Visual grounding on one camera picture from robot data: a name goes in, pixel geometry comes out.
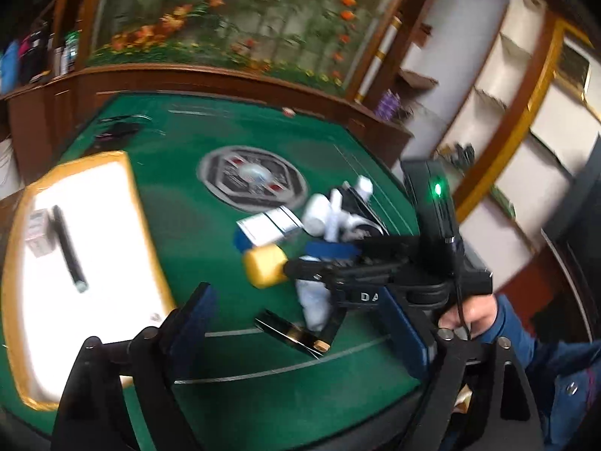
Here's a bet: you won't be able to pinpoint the black device on table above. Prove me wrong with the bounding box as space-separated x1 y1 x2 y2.
95 114 153 142

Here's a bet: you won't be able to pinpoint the purple bottles on shelf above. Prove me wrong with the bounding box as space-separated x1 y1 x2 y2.
374 90 400 122

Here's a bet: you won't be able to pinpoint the blue detergent bottle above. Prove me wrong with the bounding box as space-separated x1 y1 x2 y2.
1 40 20 95

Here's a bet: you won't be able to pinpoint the person's right hand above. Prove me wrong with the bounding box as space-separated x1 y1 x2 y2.
438 294 499 337

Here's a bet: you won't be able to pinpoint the yellow rimmed white tray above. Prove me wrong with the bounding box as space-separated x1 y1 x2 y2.
1 151 175 411

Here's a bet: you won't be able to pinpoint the flower mural glass panel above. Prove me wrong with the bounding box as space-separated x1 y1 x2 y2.
88 0 390 96

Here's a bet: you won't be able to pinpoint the round table centre control panel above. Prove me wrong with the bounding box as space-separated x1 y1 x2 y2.
196 145 308 213

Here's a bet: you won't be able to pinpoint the wooden cabinet with bottles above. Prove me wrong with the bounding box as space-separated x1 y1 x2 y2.
1 18 95 184

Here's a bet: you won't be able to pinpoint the small white barcode box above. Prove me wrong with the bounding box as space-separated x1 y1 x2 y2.
26 210 56 257

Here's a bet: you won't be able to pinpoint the black pen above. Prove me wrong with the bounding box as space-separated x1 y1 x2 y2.
52 206 89 293

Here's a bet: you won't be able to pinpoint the black gold flat box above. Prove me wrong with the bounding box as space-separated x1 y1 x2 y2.
255 307 347 359

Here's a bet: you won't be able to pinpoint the white blue carton box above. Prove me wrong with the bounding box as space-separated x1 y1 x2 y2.
233 206 302 253

